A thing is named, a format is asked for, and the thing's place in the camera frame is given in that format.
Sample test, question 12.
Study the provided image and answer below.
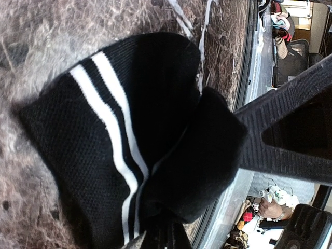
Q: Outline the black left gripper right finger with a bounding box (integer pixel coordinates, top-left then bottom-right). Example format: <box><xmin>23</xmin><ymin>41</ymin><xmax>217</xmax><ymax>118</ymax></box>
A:
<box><xmin>170</xmin><ymin>223</ymin><xmax>192</xmax><ymax>249</ymax></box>

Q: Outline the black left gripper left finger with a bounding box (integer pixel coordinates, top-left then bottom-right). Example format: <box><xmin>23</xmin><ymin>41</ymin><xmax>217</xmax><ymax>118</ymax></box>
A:
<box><xmin>129</xmin><ymin>229</ymin><xmax>167</xmax><ymax>249</ymax></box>

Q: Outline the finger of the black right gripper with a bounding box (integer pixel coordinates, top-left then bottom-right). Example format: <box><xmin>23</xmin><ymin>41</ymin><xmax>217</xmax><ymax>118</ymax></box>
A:
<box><xmin>236</xmin><ymin>57</ymin><xmax>331</xmax><ymax>185</ymax></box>

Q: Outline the black striped sock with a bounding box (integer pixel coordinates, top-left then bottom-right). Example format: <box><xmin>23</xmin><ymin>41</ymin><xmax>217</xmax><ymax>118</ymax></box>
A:
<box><xmin>19</xmin><ymin>32</ymin><xmax>247</xmax><ymax>248</ymax></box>

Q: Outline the pile of colourful socks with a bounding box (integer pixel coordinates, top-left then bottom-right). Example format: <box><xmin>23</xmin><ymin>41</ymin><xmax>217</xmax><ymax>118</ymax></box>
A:
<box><xmin>223</xmin><ymin>200</ymin><xmax>257</xmax><ymax>249</ymax></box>

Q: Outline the operator right hand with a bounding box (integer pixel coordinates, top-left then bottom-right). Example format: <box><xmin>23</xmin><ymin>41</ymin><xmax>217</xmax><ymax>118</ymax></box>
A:
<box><xmin>258</xmin><ymin>198</ymin><xmax>283</xmax><ymax>219</ymax></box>

